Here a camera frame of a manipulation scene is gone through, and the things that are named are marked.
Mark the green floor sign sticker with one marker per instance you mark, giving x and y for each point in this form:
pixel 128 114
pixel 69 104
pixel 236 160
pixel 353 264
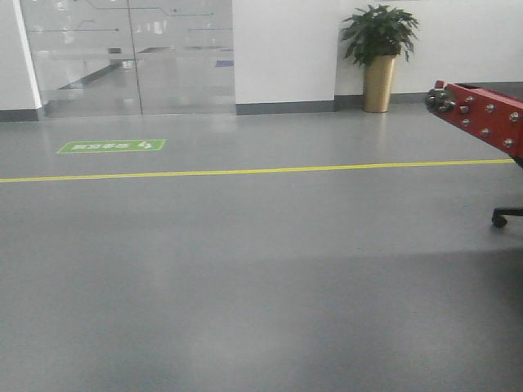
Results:
pixel 111 146

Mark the gold plant pot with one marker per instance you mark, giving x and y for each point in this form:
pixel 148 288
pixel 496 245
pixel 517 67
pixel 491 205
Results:
pixel 377 84

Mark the green potted plant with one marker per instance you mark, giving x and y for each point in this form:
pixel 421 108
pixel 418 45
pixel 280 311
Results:
pixel 379 31

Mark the glass door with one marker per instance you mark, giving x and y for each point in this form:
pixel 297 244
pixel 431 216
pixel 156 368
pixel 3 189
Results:
pixel 140 57

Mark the red conveyor frame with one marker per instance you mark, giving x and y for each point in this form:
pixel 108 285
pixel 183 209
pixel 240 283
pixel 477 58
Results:
pixel 488 115

